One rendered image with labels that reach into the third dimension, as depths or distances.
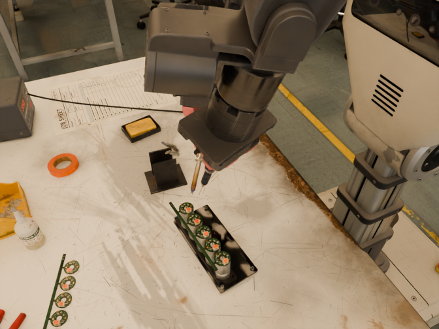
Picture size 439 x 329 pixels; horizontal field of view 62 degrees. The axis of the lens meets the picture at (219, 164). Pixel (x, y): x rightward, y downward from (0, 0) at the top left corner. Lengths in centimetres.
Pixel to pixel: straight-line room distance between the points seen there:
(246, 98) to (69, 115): 68
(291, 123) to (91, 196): 153
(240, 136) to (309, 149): 158
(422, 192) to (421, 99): 125
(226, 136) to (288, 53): 14
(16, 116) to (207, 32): 65
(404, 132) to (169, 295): 51
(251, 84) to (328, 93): 208
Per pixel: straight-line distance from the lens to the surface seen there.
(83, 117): 95
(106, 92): 102
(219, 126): 38
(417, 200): 190
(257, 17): 28
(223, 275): 58
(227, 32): 31
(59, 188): 79
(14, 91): 92
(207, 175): 51
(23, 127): 91
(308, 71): 258
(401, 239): 138
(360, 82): 81
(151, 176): 75
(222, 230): 65
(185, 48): 31
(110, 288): 63
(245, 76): 32
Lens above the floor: 130
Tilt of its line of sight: 45 degrees down
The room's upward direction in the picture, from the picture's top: straight up
